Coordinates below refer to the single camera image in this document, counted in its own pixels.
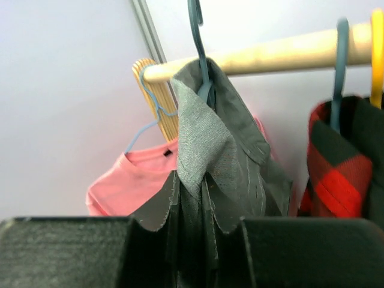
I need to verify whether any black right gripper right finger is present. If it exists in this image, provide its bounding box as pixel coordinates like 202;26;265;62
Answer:
201;175;384;288

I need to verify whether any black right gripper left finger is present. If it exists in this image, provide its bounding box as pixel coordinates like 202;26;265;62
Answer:
0;171;182;288

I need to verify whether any grey button shirt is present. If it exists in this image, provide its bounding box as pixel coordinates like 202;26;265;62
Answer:
169;58;294;288

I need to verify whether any teal plastic hanger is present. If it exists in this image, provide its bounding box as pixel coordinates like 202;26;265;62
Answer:
187;0;215;108

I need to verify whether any red black plaid shirt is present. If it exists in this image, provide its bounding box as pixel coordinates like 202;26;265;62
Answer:
298;96;383;218

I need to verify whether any pink t-shirt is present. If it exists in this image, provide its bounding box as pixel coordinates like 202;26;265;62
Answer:
86;117;269;217

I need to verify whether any teal hanger under plaid shirt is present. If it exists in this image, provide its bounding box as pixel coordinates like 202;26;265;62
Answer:
329;18;349;133

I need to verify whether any yellow plastic hanger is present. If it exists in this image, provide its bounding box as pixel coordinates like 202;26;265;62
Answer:
370;8;383;109

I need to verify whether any aluminium corner profile left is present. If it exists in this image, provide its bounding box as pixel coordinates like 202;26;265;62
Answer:
131;0;167;64

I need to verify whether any light blue wire hanger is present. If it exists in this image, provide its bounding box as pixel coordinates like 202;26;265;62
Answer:
124;70;179;155

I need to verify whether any wooden rack frame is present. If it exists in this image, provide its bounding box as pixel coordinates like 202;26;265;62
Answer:
132;58;178;142

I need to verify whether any wooden clothes rail rod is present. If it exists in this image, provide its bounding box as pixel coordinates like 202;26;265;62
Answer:
143;21;384;82

